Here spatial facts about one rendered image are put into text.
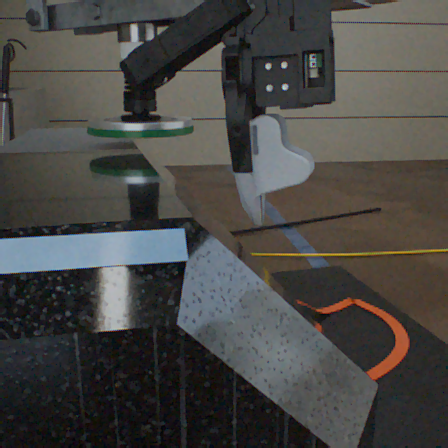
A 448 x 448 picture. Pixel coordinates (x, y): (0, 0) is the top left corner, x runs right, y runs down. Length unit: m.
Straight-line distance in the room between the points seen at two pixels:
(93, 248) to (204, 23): 0.25
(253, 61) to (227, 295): 0.26
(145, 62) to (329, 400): 0.43
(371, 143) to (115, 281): 5.97
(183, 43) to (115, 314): 0.26
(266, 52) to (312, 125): 5.76
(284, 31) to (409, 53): 6.12
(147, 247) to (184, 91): 5.34
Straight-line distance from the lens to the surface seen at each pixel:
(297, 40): 0.42
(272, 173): 0.44
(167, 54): 0.45
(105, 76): 5.87
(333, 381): 0.68
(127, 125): 1.06
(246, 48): 0.43
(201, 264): 0.57
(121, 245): 0.57
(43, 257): 0.57
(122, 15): 1.10
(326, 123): 6.22
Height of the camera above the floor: 0.98
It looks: 16 degrees down
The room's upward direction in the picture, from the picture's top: straight up
